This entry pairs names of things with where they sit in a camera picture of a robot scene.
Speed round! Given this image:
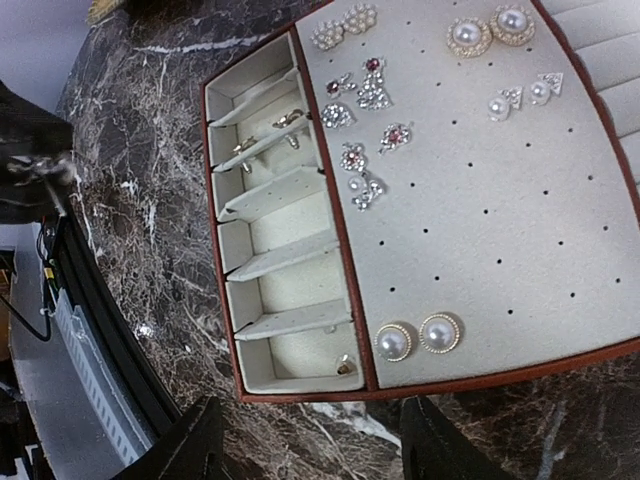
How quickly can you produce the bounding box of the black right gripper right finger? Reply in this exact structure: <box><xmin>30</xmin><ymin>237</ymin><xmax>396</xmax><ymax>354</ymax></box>
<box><xmin>400</xmin><ymin>396</ymin><xmax>514</xmax><ymax>480</ymax></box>

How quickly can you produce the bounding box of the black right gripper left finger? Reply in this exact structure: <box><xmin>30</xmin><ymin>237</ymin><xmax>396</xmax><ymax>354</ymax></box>
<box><xmin>114</xmin><ymin>396</ymin><xmax>224</xmax><ymax>480</ymax></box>

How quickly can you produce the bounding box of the brown jewelry display tray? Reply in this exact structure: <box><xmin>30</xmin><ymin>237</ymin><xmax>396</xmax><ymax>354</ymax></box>
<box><xmin>201</xmin><ymin>1</ymin><xmax>639</xmax><ymax>403</ymax></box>

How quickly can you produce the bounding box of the pink stone silver earring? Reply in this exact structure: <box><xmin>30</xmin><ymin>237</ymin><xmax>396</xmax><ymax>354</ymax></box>
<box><xmin>378</xmin><ymin>122</ymin><xmax>413</xmax><ymax>156</ymax></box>

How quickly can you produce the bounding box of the small pearl stud lower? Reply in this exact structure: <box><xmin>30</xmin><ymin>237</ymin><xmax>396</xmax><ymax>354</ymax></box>
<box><xmin>374</xmin><ymin>322</ymin><xmax>416</xmax><ymax>363</ymax></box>

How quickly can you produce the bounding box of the small pearl stud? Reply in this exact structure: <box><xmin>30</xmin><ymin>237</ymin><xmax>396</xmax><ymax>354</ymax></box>
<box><xmin>374</xmin><ymin>322</ymin><xmax>416</xmax><ymax>363</ymax></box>
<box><xmin>419</xmin><ymin>312</ymin><xmax>461</xmax><ymax>354</ymax></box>

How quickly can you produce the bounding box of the small pearl stud upper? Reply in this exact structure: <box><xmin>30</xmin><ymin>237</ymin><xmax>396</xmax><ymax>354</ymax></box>
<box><xmin>419</xmin><ymin>312</ymin><xmax>461</xmax><ymax>354</ymax></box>

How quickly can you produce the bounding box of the loose pearl drop earring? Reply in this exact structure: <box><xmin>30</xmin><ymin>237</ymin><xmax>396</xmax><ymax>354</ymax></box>
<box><xmin>348</xmin><ymin>171</ymin><xmax>386</xmax><ymax>212</ymax></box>

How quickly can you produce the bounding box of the gold clip earring lower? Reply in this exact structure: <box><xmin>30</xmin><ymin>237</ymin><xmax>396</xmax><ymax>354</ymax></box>
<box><xmin>232</xmin><ymin>136</ymin><xmax>257</xmax><ymax>156</ymax></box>

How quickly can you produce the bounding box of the gold clip earring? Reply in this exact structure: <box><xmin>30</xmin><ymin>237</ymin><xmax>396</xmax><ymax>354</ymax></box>
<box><xmin>272</xmin><ymin>108</ymin><xmax>307</xmax><ymax>133</ymax></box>
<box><xmin>232</xmin><ymin>136</ymin><xmax>257</xmax><ymax>156</ymax></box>

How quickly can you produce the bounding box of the silver leaf earring lower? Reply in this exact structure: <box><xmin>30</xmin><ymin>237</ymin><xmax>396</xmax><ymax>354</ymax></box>
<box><xmin>320</xmin><ymin>102</ymin><xmax>357</xmax><ymax>130</ymax></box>

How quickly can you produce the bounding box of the silver leaf earring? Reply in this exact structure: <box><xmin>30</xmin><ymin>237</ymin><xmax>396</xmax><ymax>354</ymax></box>
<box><xmin>320</xmin><ymin>102</ymin><xmax>357</xmax><ymax>130</ymax></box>
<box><xmin>356</xmin><ymin>74</ymin><xmax>393</xmax><ymax>111</ymax></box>

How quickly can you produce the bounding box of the triangle pearl earring lower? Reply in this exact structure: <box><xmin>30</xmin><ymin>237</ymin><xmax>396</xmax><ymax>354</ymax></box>
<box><xmin>487</xmin><ymin>86</ymin><xmax>523</xmax><ymax>122</ymax></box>

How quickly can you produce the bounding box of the triangle pearl earring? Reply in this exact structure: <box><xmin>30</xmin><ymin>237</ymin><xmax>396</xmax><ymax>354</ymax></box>
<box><xmin>528</xmin><ymin>72</ymin><xmax>564</xmax><ymax>106</ymax></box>
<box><xmin>487</xmin><ymin>86</ymin><xmax>523</xmax><ymax>122</ymax></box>

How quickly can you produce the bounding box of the gold clip earring upper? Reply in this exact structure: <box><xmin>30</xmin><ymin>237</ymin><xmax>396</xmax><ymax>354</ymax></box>
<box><xmin>272</xmin><ymin>108</ymin><xmax>307</xmax><ymax>133</ymax></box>

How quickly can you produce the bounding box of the silver leaf earring upper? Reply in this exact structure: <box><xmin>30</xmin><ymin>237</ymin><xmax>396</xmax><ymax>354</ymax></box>
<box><xmin>356</xmin><ymin>74</ymin><xmax>393</xmax><ymax>111</ymax></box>

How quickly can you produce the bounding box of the triangle pearl earring upper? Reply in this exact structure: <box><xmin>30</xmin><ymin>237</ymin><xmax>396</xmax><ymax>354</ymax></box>
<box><xmin>528</xmin><ymin>72</ymin><xmax>564</xmax><ymax>106</ymax></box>

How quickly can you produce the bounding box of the purple stone earring lower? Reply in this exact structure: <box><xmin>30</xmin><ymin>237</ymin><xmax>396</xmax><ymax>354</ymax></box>
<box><xmin>325</xmin><ymin>72</ymin><xmax>358</xmax><ymax>99</ymax></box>

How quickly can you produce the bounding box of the purple stone earring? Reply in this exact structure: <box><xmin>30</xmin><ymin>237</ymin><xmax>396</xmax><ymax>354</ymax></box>
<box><xmin>325</xmin><ymin>72</ymin><xmax>358</xmax><ymax>99</ymax></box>
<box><xmin>362</xmin><ymin>56</ymin><xmax>386</xmax><ymax>83</ymax></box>

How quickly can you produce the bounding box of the purple stone earring upper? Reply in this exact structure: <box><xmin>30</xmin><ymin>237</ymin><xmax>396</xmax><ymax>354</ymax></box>
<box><xmin>362</xmin><ymin>56</ymin><xmax>386</xmax><ymax>83</ymax></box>

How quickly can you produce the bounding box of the large gold pearl earring lower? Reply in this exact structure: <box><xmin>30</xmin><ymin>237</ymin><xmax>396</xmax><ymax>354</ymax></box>
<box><xmin>447</xmin><ymin>17</ymin><xmax>493</xmax><ymax>59</ymax></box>

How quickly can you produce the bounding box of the large gold pearl earring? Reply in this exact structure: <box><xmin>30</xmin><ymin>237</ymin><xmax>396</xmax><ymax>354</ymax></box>
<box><xmin>447</xmin><ymin>17</ymin><xmax>493</xmax><ymax>59</ymax></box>
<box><xmin>489</xmin><ymin>5</ymin><xmax>536</xmax><ymax>47</ymax></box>

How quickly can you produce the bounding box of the pearl cluster earring lower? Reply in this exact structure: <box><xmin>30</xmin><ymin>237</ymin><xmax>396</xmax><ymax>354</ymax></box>
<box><xmin>310</xmin><ymin>20</ymin><xmax>344</xmax><ymax>51</ymax></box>

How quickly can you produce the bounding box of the pearl cluster earring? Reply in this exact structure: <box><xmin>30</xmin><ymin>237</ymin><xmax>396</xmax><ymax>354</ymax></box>
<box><xmin>342</xmin><ymin>3</ymin><xmax>377</xmax><ymax>35</ymax></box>
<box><xmin>310</xmin><ymin>20</ymin><xmax>344</xmax><ymax>51</ymax></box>

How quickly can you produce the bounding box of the large gold pearl earring upper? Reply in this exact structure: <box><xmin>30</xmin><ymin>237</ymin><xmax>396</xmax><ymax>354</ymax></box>
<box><xmin>489</xmin><ymin>5</ymin><xmax>536</xmax><ymax>47</ymax></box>

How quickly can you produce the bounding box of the pearl cluster earring upper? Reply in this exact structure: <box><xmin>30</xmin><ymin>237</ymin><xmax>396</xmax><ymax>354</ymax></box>
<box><xmin>342</xmin><ymin>3</ymin><xmax>377</xmax><ymax>35</ymax></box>

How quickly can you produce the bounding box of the woven bamboo tray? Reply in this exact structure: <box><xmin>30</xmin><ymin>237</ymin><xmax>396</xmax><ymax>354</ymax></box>
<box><xmin>87</xmin><ymin>0</ymin><xmax>126</xmax><ymax>26</ymax></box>

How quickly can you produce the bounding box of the white slotted cable duct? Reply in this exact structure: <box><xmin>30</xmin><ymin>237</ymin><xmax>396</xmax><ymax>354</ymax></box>
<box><xmin>53</xmin><ymin>289</ymin><xmax>152</xmax><ymax>466</ymax></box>

